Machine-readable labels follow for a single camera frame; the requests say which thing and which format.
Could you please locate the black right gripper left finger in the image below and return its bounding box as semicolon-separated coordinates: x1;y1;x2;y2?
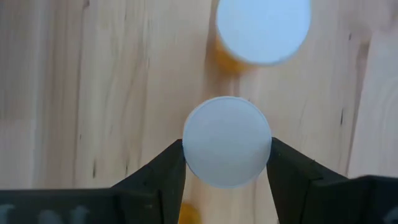
111;139;187;224

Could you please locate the large orange pill bottle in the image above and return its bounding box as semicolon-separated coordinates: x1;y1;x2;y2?
178;95;274;224
213;0;313;76

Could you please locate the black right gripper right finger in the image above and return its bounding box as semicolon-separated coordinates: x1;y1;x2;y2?
266;137;368;224

